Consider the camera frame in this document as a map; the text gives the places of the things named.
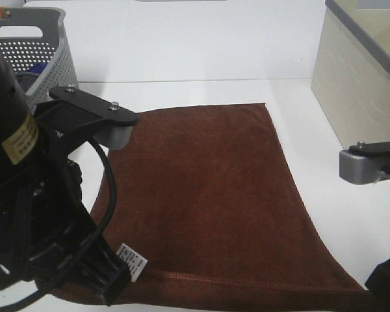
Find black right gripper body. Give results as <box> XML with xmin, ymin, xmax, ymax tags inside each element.
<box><xmin>365</xmin><ymin>258</ymin><xmax>390</xmax><ymax>296</ymax></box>

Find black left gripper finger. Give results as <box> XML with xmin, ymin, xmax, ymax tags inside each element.
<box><xmin>68</xmin><ymin>235</ymin><xmax>131</xmax><ymax>306</ymax></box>

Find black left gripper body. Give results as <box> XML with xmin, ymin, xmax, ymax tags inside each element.
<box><xmin>0</xmin><ymin>158</ymin><xmax>96</xmax><ymax>290</ymax></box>

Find brown towel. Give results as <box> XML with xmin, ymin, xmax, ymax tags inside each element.
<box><xmin>50</xmin><ymin>102</ymin><xmax>383</xmax><ymax>308</ymax></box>

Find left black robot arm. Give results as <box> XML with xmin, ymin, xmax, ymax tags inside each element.
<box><xmin>0</xmin><ymin>55</ymin><xmax>138</xmax><ymax>311</ymax></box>

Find white towel care label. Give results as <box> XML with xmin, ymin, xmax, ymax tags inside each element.
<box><xmin>116</xmin><ymin>243</ymin><xmax>148</xmax><ymax>283</ymax></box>

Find dark grey towel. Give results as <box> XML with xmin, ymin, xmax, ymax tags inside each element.
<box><xmin>15</xmin><ymin>71</ymin><xmax>40</xmax><ymax>96</ymax></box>

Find blue towel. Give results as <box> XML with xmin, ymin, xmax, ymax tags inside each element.
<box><xmin>28</xmin><ymin>62</ymin><xmax>47</xmax><ymax>75</ymax></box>

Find grey perforated laundry basket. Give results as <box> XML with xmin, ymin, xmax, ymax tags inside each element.
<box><xmin>0</xmin><ymin>7</ymin><xmax>79</xmax><ymax>109</ymax></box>

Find beige bin with grey rim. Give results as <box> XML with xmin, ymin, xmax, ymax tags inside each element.
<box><xmin>311</xmin><ymin>1</ymin><xmax>390</xmax><ymax>148</ymax></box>

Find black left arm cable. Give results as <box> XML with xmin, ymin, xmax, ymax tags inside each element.
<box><xmin>0</xmin><ymin>138</ymin><xmax>118</xmax><ymax>312</ymax></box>

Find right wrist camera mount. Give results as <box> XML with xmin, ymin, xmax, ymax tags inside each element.
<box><xmin>339</xmin><ymin>141</ymin><xmax>390</xmax><ymax>185</ymax></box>

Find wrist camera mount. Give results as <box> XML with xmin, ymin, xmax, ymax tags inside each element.
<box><xmin>34</xmin><ymin>86</ymin><xmax>139</xmax><ymax>157</ymax></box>
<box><xmin>339</xmin><ymin>141</ymin><xmax>390</xmax><ymax>185</ymax></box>

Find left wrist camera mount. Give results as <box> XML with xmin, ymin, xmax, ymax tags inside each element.
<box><xmin>34</xmin><ymin>86</ymin><xmax>139</xmax><ymax>157</ymax></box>

